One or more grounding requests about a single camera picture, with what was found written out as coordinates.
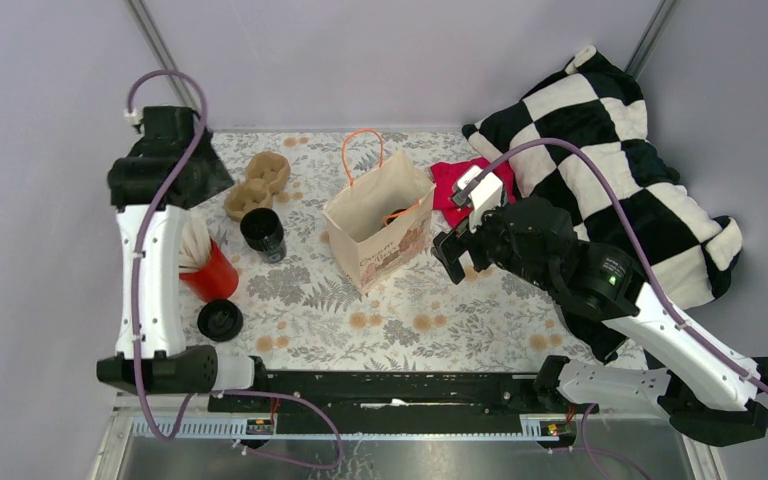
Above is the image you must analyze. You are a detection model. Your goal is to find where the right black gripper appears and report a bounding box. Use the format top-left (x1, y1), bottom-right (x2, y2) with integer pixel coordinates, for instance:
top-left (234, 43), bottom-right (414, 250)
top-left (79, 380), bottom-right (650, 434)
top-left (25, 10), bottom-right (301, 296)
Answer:
top-left (430, 194), bottom-right (553, 289)

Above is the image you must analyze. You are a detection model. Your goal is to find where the beige paper bag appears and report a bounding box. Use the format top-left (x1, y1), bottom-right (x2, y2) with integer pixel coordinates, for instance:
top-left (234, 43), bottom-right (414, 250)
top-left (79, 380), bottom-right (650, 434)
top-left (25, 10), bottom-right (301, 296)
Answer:
top-left (324, 128), bottom-right (435, 295)

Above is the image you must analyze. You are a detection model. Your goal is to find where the black cup lid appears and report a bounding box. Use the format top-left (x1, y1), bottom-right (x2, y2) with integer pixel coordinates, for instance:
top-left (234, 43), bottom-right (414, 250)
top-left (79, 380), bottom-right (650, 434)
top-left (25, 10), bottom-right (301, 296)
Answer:
top-left (382, 209), bottom-right (406, 226)

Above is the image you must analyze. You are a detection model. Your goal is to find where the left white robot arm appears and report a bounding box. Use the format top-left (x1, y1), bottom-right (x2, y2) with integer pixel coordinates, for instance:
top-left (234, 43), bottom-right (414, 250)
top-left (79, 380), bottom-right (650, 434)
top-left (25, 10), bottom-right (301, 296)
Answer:
top-left (96, 106), bottom-right (271, 411)

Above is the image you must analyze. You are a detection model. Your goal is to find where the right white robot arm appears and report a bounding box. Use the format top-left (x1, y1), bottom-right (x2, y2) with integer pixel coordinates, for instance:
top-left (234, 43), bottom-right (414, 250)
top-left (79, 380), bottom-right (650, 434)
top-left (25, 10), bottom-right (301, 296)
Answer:
top-left (432, 198), bottom-right (768, 447)

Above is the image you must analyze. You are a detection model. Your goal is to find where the brown pulp cup carrier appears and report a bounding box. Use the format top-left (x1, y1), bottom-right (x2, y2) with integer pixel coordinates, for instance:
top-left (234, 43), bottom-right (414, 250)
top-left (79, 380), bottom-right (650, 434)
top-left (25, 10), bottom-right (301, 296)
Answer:
top-left (223, 152), bottom-right (291, 222)

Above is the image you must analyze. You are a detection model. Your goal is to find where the red cloth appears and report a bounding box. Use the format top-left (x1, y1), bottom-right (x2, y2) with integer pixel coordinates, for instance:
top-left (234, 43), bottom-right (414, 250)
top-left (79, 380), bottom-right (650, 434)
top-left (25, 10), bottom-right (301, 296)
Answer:
top-left (430, 157), bottom-right (515, 232)

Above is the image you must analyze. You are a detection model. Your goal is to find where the black ribbed cup stack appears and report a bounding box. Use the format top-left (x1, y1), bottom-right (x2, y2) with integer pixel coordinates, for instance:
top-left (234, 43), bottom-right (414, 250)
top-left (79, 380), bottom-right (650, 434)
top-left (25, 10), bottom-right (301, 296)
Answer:
top-left (239, 207), bottom-right (287, 264)

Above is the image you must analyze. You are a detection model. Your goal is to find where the red ribbed cup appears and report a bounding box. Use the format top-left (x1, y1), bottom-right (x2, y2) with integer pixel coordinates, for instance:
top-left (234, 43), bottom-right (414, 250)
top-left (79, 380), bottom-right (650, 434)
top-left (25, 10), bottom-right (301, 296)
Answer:
top-left (179, 240), bottom-right (239, 302)

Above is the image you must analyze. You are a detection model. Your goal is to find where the black white checkered blanket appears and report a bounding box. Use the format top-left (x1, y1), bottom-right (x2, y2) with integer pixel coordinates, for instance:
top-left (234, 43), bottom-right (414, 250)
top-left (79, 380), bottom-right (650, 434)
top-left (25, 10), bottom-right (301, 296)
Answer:
top-left (461, 44), bottom-right (744, 364)

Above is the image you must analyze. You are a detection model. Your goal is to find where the floral table mat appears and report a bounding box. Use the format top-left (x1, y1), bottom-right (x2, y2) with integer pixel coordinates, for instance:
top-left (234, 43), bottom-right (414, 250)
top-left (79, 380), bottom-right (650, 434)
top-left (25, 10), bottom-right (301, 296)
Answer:
top-left (199, 132), bottom-right (593, 372)

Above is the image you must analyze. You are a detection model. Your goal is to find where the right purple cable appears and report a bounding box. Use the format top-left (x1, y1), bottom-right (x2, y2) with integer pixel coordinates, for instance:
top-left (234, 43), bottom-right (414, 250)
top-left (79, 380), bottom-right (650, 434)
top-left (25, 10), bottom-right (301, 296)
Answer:
top-left (453, 137), bottom-right (768, 480)

